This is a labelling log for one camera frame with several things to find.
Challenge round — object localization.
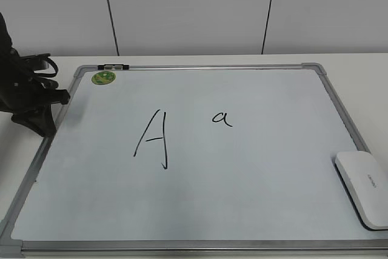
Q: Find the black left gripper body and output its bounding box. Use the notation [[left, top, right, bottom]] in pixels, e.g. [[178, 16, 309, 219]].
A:
[[1, 49, 70, 112]]

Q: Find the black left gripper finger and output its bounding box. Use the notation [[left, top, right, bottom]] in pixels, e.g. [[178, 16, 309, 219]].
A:
[[11, 106, 56, 137]]

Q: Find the white board eraser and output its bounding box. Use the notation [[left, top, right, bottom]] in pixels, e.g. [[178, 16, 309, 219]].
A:
[[335, 151, 387, 230]]

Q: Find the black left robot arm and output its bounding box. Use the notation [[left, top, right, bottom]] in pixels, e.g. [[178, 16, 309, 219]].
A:
[[1, 17, 70, 137]]

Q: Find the round green sticker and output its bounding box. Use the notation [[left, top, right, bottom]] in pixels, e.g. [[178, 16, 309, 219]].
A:
[[91, 71, 116, 86]]

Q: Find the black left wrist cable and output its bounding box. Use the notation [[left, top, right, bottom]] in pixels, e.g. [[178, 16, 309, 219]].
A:
[[18, 53, 59, 89]]

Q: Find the black and silver frame clip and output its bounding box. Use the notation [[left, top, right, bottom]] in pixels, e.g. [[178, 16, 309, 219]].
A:
[[98, 64, 130, 70]]

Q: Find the white board with grey frame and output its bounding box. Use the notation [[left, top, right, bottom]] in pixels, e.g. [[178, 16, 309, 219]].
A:
[[1, 63, 387, 258]]

